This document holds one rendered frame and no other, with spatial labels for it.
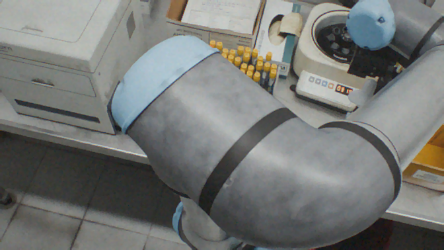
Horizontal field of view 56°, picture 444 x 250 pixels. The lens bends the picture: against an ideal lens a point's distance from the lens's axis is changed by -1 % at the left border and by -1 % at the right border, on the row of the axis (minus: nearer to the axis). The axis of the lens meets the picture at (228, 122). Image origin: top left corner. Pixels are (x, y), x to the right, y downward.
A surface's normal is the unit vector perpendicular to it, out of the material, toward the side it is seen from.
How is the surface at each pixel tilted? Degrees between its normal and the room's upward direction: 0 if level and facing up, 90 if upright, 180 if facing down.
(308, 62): 90
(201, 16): 1
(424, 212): 0
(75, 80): 90
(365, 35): 90
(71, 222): 0
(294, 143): 10
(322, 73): 90
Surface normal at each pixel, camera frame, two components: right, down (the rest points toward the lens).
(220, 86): 0.16, -0.62
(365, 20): -0.71, 0.58
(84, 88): -0.22, 0.82
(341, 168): 0.41, -0.35
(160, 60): -0.09, -0.47
